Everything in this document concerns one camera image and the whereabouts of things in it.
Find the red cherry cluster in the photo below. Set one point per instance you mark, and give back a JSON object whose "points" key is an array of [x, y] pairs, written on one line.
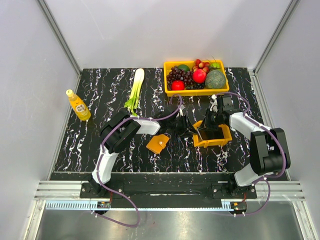
{"points": [[202, 65]]}

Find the dark blueberry cluster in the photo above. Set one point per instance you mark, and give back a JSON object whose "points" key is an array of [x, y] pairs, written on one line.
{"points": [[195, 86]]}

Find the small yellow plastic bin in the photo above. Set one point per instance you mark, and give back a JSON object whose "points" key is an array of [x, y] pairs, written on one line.
{"points": [[198, 142]]}

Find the orange leather card holder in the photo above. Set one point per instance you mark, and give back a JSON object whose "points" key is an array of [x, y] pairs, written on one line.
{"points": [[157, 143]]}

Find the purple grape bunch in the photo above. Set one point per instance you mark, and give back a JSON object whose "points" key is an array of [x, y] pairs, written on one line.
{"points": [[177, 74]]}

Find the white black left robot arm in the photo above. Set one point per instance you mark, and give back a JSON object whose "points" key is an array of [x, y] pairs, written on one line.
{"points": [[121, 129]]}

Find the green apple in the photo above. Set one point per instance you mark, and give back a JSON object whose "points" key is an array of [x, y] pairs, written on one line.
{"points": [[214, 66]]}

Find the red pomegranate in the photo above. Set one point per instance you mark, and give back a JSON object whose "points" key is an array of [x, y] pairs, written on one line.
{"points": [[199, 76]]}

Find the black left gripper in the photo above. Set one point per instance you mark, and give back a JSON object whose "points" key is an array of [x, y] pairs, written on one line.
{"points": [[187, 127]]}

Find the yellow juice bottle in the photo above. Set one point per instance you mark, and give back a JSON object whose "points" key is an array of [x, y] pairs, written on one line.
{"points": [[79, 107]]}

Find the white cable duct strip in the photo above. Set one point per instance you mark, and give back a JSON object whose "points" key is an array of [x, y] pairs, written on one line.
{"points": [[95, 205]]}

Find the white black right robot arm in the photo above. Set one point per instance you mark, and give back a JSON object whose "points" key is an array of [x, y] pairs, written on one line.
{"points": [[268, 150]]}

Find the green lime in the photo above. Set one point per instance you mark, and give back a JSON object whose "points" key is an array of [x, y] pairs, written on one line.
{"points": [[183, 67]]}

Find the red apple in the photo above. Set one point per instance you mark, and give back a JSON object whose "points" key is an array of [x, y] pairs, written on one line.
{"points": [[177, 85]]}

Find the green white celery stalk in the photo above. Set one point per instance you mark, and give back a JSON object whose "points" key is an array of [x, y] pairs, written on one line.
{"points": [[132, 103]]}

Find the yellow fruit tray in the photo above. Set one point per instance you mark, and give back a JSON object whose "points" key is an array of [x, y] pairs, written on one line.
{"points": [[199, 92]]}

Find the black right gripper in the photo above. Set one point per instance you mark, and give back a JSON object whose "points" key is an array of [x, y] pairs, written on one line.
{"points": [[206, 124]]}

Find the green netted melon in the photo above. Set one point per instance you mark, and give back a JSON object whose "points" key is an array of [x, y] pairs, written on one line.
{"points": [[215, 79]]}

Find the aluminium rail frame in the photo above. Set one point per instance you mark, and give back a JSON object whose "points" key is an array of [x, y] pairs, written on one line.
{"points": [[82, 190]]}

